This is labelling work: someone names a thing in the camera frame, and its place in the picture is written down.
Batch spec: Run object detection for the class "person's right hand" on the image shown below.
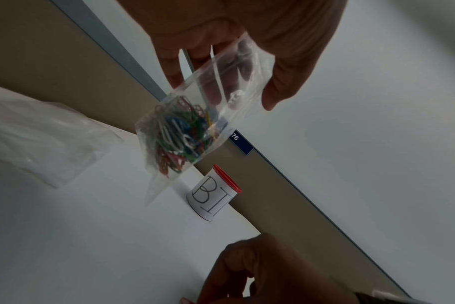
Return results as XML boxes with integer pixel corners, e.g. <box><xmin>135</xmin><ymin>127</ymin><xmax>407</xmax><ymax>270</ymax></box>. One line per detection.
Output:
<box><xmin>195</xmin><ymin>232</ymin><xmax>360</xmax><ymax>304</ymax></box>

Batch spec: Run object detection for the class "person's left hand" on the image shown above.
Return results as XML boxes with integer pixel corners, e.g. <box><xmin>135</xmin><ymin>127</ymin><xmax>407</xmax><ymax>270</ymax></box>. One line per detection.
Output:
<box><xmin>116</xmin><ymin>0</ymin><xmax>349</xmax><ymax>111</ymax></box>

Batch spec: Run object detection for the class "small clear plastic bag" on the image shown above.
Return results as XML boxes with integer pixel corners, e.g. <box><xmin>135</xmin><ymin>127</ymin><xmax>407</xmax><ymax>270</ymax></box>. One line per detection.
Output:
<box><xmin>134</xmin><ymin>32</ymin><xmax>277</xmax><ymax>206</ymax></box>

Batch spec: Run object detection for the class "pile of coloured paper clips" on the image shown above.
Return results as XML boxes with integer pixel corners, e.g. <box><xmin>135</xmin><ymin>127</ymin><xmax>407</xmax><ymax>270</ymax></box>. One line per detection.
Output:
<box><xmin>146</xmin><ymin>95</ymin><xmax>220</xmax><ymax>176</ymax></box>

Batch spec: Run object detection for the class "stack of clear plastic bags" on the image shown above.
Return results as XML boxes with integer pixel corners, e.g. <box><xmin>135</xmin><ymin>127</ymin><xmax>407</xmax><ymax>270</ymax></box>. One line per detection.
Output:
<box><xmin>0</xmin><ymin>95</ymin><xmax>125</xmax><ymax>189</ymax></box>

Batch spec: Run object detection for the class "beige partition panel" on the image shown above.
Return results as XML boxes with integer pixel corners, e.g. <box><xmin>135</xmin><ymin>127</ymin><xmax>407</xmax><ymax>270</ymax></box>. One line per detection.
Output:
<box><xmin>193</xmin><ymin>140</ymin><xmax>413</xmax><ymax>299</ymax></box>

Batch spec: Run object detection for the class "red cup with paper label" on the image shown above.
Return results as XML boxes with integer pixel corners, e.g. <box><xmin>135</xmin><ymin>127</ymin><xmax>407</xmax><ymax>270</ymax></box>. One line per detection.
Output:
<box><xmin>185</xmin><ymin>164</ymin><xmax>243</xmax><ymax>223</ymax></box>

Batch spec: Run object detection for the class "blue sign plate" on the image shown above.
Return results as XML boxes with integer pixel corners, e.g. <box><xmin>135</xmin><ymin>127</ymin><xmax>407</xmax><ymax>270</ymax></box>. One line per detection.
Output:
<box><xmin>229</xmin><ymin>129</ymin><xmax>255</xmax><ymax>156</ymax></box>

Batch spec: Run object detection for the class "beige partition with glass strip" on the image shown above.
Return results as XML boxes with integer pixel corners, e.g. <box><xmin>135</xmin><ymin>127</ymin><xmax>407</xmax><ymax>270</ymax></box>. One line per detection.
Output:
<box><xmin>0</xmin><ymin>0</ymin><xmax>198</xmax><ymax>134</ymax></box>

